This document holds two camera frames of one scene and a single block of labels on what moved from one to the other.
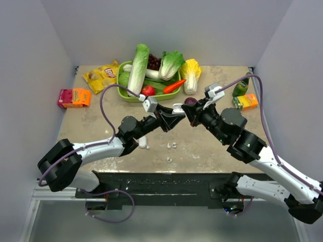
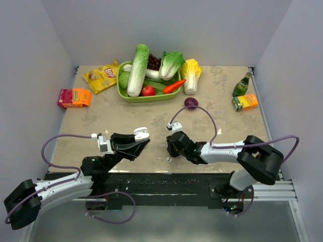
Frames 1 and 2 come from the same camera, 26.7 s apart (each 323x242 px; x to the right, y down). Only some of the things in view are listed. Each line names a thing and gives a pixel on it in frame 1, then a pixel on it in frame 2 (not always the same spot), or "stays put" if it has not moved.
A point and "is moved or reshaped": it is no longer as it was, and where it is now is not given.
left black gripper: (168, 122) → (130, 150)
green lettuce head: (172, 61) stays put
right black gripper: (194, 112) → (170, 149)
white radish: (150, 73) stays put
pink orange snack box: (74, 98) stays put
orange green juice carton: (246, 102) stays put
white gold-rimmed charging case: (177, 109) is moved or reshaped
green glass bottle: (241, 86) stays put
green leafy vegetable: (159, 84) stays put
